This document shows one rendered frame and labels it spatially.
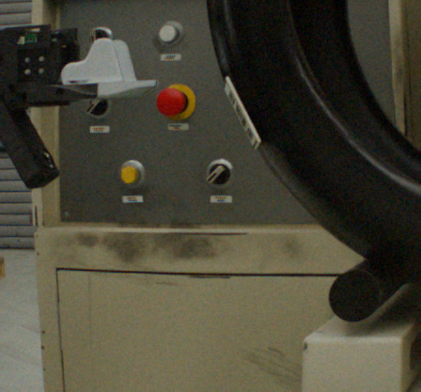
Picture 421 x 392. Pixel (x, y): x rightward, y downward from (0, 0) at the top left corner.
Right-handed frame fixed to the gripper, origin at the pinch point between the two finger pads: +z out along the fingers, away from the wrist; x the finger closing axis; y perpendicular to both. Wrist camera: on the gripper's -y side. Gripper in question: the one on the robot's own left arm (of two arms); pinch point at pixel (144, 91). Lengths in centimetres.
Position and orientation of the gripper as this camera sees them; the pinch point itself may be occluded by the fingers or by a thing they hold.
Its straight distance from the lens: 117.3
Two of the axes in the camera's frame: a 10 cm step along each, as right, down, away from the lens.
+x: 3.0, -0.5, 9.5
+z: 9.5, 0.0, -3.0
